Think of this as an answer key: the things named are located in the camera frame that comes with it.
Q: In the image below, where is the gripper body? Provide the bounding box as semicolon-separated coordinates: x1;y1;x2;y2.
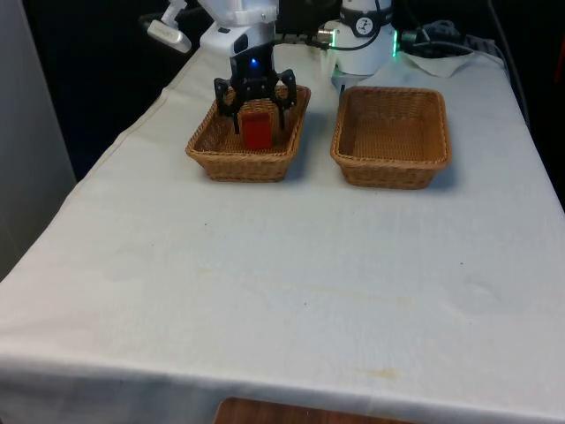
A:
229;42;277;96

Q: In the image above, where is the red cube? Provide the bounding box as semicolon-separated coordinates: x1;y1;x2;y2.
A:
239;110;274;150

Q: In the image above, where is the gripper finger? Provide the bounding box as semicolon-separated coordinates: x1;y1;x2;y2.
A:
214;77;244;136
271;68;298;133

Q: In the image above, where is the grey cabinet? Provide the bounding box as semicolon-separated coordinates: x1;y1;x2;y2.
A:
0;0;79;282

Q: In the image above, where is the wicker basket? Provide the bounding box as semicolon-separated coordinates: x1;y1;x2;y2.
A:
329;86;454;190
185;84;313;183

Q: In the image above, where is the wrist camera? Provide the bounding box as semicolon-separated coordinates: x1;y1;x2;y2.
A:
147;19;193;53

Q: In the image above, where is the black cable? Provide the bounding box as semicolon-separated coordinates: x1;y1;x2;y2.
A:
396;26;476;58
488;0;531;121
271;36;332;49

